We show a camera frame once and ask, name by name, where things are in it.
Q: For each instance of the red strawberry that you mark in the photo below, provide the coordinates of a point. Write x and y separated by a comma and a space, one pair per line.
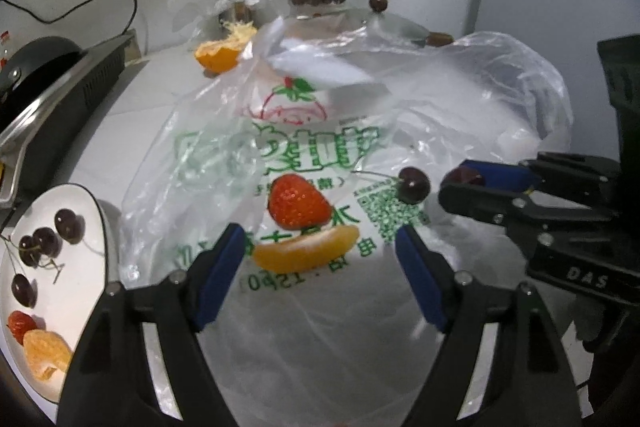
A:
298, 202
21, 326

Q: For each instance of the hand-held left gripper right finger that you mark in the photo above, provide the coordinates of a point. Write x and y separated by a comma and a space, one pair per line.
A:
422, 279

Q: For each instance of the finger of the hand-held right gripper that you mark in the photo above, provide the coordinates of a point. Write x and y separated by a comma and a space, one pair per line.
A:
480, 207
505, 176

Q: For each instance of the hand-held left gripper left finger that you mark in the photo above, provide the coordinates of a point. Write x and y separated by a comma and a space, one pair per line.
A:
220, 277

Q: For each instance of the printed clear plastic bag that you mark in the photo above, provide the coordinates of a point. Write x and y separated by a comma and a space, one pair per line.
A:
325, 357

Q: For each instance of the half peeled orange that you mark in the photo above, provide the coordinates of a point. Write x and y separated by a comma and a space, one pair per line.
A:
217, 57

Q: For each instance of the black appliance with lid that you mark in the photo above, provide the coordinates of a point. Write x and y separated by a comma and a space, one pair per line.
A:
65, 107

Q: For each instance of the glass lid with brown knob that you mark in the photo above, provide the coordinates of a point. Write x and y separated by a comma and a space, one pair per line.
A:
395, 24

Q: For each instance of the white round plate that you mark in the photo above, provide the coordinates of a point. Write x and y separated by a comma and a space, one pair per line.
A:
87, 227

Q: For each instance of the dark red cherry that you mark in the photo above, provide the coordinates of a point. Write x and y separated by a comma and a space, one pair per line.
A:
47, 241
462, 178
414, 186
22, 289
67, 224
27, 252

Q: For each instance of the peeled orange segment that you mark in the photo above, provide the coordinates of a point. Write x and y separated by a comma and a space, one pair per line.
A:
305, 252
47, 344

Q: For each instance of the small clear plastic bag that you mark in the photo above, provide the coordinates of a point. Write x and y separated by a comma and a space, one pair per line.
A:
190, 7

